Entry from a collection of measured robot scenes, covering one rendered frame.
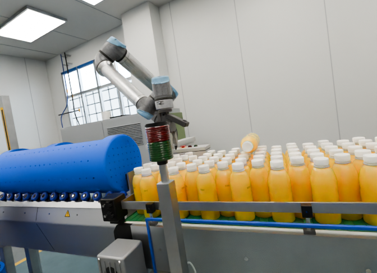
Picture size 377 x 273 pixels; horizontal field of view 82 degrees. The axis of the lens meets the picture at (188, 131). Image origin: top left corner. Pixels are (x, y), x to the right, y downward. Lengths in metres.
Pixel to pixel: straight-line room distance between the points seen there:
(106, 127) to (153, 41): 1.74
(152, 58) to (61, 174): 3.20
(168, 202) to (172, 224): 0.06
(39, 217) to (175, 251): 0.97
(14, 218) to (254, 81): 3.21
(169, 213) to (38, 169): 0.90
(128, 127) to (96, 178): 2.13
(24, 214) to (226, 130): 2.97
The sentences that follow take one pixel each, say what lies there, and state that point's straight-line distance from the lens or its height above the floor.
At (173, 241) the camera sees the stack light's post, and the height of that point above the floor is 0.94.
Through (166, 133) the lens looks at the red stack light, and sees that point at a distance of 0.57.
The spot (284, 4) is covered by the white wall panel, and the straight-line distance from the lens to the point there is 3.81.
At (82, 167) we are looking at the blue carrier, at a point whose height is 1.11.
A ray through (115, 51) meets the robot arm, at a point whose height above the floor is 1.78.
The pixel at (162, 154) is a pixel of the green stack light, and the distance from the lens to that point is 0.56.
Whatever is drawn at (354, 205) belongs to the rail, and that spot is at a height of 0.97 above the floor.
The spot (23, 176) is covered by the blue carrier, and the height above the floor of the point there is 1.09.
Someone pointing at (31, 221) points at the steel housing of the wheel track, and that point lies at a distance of 1.53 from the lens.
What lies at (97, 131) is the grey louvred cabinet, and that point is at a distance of 3.63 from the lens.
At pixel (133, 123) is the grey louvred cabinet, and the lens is 3.07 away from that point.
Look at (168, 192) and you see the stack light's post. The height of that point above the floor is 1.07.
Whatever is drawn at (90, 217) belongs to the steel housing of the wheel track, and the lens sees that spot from 1.20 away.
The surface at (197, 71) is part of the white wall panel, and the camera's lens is 3.97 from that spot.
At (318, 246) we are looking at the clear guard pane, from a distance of 0.70.
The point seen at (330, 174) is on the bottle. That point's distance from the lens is 0.74.
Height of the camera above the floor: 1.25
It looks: 3 degrees down
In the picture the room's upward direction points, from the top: 9 degrees counter-clockwise
